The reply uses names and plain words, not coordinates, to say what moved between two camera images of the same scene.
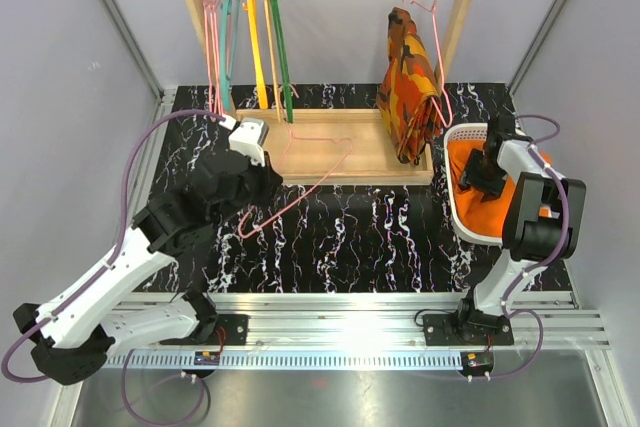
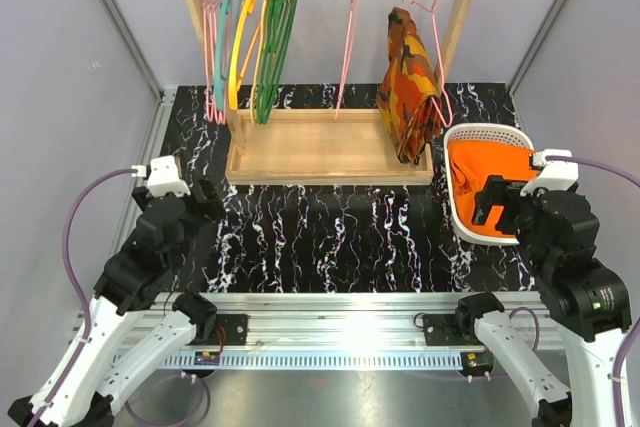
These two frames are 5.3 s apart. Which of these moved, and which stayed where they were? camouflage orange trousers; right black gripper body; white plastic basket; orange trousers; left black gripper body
Moved: right black gripper body; left black gripper body
Stayed: camouflage orange trousers; white plastic basket; orange trousers
